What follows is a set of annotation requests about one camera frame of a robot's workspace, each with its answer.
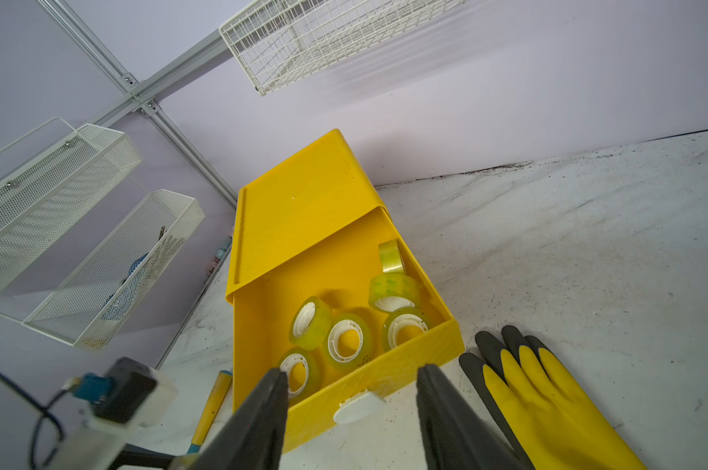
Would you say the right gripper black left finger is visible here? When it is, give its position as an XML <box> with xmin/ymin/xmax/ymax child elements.
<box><xmin>191</xmin><ymin>368</ymin><xmax>289</xmax><ymax>469</ymax></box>

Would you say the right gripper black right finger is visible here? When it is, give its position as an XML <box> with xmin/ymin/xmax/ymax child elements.
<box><xmin>417</xmin><ymin>364</ymin><xmax>524</xmax><ymax>469</ymax></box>

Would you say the yellow tape roll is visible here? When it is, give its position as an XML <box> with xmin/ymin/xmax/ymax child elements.
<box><xmin>279</xmin><ymin>348</ymin><xmax>323</xmax><ymax>405</ymax></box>
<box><xmin>369</xmin><ymin>273</ymin><xmax>422</xmax><ymax>313</ymax></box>
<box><xmin>381</xmin><ymin>307</ymin><xmax>433</xmax><ymax>352</ymax></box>
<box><xmin>322</xmin><ymin>313</ymin><xmax>375</xmax><ymax>373</ymax></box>
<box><xmin>289</xmin><ymin>297</ymin><xmax>334</xmax><ymax>351</ymax></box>

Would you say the yellow top drawer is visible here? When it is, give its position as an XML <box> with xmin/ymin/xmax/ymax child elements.
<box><xmin>227</xmin><ymin>207</ymin><xmax>463</xmax><ymax>450</ymax></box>

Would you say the yellow black work glove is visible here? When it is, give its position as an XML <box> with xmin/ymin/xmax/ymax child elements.
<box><xmin>459</xmin><ymin>325</ymin><xmax>646</xmax><ymax>469</ymax></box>

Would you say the blue cloth item on shelf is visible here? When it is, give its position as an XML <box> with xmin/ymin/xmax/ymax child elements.
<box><xmin>101</xmin><ymin>253</ymin><xmax>148</xmax><ymax>321</ymax></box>

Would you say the teal garden fork yellow handle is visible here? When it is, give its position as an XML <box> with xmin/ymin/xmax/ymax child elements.
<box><xmin>187</xmin><ymin>370</ymin><xmax>233</xmax><ymax>454</ymax></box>

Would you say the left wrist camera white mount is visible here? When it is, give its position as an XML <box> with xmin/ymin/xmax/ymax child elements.
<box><xmin>44</xmin><ymin>358</ymin><xmax>177</xmax><ymax>469</ymax></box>

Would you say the white mesh two-tier wall shelf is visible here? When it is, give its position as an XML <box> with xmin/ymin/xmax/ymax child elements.
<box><xmin>0</xmin><ymin>117</ymin><xmax>204</xmax><ymax>350</ymax></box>

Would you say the white wire wall basket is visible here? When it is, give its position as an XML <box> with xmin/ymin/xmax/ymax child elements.
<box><xmin>218</xmin><ymin>0</ymin><xmax>461</xmax><ymax>96</ymax></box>

